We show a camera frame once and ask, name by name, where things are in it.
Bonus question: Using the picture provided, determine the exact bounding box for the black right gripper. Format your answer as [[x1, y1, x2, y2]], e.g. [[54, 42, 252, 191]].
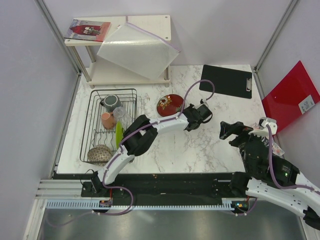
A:
[[218, 120, 266, 157]]

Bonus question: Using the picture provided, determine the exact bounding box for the red floral plate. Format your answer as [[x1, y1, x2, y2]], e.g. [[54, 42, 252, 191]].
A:
[[156, 94, 184, 117]]

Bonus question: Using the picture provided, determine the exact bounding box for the clear glass cup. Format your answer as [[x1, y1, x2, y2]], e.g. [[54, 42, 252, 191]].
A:
[[113, 106, 132, 129]]

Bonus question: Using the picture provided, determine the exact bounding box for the green plate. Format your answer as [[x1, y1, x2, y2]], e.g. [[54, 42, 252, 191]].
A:
[[115, 121, 124, 149]]

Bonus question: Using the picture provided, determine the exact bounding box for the grey mug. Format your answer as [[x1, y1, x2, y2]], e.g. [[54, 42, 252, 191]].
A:
[[102, 94, 123, 113]]

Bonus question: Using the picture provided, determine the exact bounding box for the pink floral mug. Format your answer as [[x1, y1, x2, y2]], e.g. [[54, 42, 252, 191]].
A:
[[101, 112, 117, 130]]

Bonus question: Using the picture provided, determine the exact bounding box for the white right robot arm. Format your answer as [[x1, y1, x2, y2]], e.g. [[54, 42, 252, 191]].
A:
[[219, 117, 320, 230]]

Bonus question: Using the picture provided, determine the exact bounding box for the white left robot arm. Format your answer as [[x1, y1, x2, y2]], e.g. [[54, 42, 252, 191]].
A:
[[90, 103, 213, 197]]

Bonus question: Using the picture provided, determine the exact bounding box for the Little Women book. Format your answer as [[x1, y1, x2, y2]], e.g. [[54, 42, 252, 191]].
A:
[[250, 123, 285, 157]]

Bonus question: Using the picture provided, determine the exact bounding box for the black clipboard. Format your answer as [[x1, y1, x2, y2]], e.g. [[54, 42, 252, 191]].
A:
[[200, 65, 253, 99]]

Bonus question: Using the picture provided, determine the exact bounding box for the red folder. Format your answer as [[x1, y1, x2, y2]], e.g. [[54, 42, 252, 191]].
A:
[[262, 61, 320, 133]]

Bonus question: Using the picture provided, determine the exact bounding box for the patterned beige bowl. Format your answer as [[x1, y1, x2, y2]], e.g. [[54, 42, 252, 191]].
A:
[[87, 144, 113, 166]]

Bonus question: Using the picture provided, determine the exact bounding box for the white two-tier shelf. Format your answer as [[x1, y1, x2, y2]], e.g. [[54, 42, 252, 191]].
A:
[[64, 15, 179, 86]]

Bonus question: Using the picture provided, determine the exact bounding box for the red cover book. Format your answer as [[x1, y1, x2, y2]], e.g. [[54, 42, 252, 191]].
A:
[[64, 18, 111, 42]]

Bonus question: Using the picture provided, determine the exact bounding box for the white cable duct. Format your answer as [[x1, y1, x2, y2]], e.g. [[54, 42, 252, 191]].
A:
[[46, 197, 248, 211]]

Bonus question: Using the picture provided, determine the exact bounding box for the black wire dish rack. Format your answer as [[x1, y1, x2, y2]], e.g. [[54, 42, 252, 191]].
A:
[[79, 88, 138, 166]]

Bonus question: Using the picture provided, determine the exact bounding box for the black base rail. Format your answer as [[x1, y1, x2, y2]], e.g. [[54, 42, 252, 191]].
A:
[[53, 172, 249, 204]]

